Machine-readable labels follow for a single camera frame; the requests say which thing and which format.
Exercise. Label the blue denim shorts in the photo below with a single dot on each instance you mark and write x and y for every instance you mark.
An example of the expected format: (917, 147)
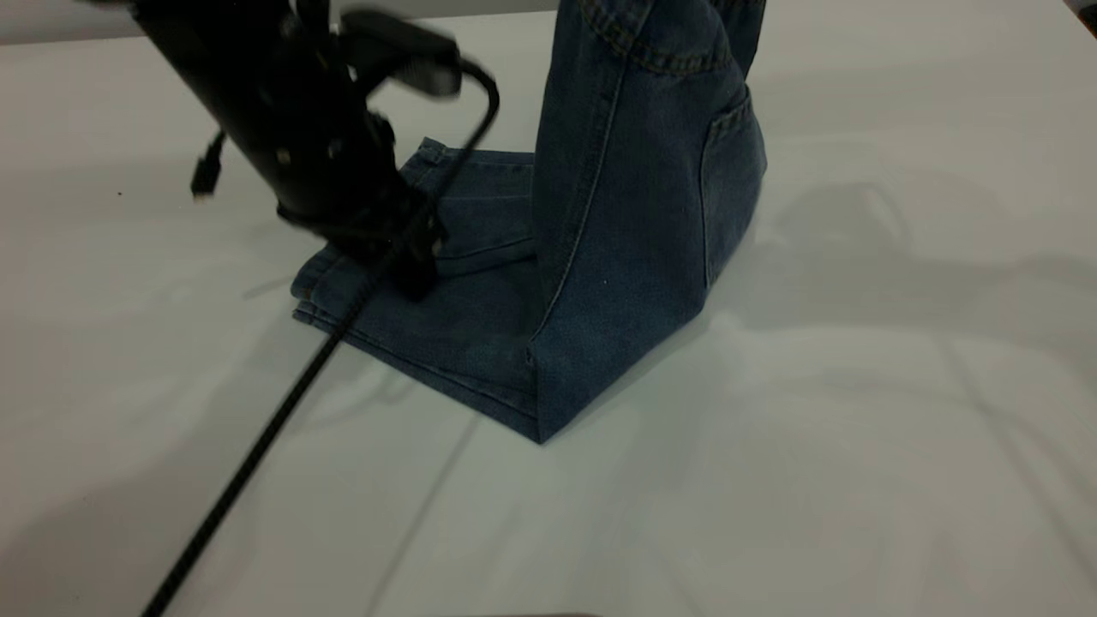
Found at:
(617, 257)

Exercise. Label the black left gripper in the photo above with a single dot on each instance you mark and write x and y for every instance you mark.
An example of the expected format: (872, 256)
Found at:
(317, 163)

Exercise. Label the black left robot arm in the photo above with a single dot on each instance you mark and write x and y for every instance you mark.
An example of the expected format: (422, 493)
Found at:
(223, 47)

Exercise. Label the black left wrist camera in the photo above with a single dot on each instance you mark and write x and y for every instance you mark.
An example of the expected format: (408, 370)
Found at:
(403, 51)

